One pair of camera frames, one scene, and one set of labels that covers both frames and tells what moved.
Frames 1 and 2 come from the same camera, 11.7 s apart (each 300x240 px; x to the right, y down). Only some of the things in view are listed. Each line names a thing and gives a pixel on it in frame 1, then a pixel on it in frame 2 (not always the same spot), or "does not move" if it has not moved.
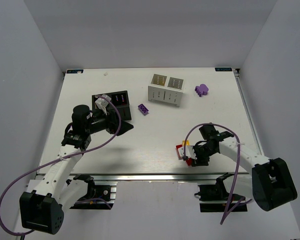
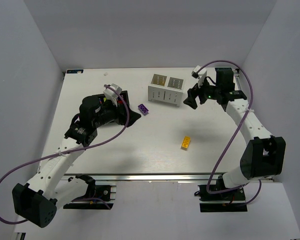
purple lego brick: [143, 109] does not move
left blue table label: [74, 71] does not move
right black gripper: [198, 157] -> [198, 93]
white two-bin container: [165, 88] does not move
